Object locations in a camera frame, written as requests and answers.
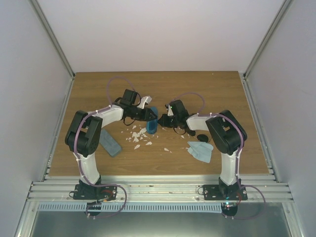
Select blue translucent glasses case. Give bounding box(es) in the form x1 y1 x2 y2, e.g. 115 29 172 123
146 107 158 134

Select black round sunglasses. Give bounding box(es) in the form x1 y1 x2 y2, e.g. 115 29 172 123
188 131 212 143

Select light blue cloth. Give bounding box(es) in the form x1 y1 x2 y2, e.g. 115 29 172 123
188 142 214 163

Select grey-blue glasses case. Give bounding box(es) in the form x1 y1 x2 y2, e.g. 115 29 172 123
99 129 122 157

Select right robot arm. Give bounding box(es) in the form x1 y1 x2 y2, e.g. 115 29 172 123
158 100 247 200

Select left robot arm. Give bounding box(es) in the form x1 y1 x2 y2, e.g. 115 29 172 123
65 89 158 199

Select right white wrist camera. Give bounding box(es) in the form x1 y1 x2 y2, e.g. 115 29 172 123
165 104 174 117

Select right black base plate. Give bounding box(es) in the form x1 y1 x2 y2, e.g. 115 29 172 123
197 185 248 201

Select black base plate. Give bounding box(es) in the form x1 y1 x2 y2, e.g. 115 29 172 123
197 185 248 201
69 183 117 201

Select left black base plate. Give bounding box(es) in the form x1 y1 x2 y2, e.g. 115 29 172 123
69 183 117 201

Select aluminium rail frame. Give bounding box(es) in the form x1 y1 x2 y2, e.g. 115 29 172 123
27 174 293 203

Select slotted grey cable duct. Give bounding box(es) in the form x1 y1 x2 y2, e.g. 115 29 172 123
38 202 222 213

